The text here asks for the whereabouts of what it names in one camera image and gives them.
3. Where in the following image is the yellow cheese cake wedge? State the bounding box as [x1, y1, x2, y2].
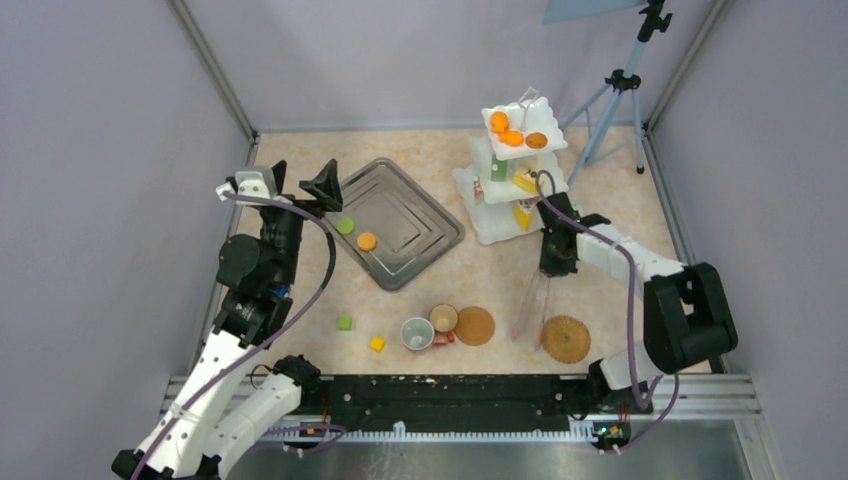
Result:
[513, 201, 536, 232]

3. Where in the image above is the orange round macaron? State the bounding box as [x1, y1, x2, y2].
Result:
[356, 232, 378, 252]

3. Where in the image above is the white strawberry cake slice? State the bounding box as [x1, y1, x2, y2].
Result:
[472, 177, 484, 201]

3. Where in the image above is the green cake cube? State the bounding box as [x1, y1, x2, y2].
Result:
[490, 156, 509, 182]

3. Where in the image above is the smooth brown round coaster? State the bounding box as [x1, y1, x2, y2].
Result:
[454, 306, 495, 346]

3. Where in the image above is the brown round cookie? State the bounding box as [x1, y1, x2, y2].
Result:
[525, 132, 548, 149]

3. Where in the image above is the orange bear cookie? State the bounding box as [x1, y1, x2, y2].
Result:
[498, 130, 525, 147]

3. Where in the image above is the orange flower cookie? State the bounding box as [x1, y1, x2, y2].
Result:
[489, 111, 510, 135]

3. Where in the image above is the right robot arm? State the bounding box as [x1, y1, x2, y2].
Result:
[537, 192, 738, 412]

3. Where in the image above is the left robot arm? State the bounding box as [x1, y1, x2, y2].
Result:
[111, 159, 343, 479]

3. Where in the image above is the green macaron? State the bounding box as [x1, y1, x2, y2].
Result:
[336, 217, 355, 236]

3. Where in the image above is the silver metal tray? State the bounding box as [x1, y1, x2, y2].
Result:
[324, 158, 465, 292]

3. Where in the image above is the ribbed brown round coaster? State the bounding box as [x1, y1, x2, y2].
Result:
[541, 315, 591, 365]

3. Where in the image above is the white three-tier serving stand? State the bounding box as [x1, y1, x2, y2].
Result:
[452, 87, 569, 245]

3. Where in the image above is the grey-white cup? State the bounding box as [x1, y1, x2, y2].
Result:
[400, 317, 435, 351]

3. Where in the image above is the yellow cube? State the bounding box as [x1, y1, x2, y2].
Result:
[369, 336, 386, 353]

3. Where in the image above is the light blue tripod stand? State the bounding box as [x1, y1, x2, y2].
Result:
[543, 0, 673, 188]

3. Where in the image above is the brown cup with red handle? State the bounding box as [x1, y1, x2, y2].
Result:
[428, 304, 459, 347]

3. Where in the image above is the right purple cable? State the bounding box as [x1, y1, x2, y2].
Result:
[533, 170, 680, 455]

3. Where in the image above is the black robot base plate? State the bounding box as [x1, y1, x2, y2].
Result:
[297, 374, 653, 433]

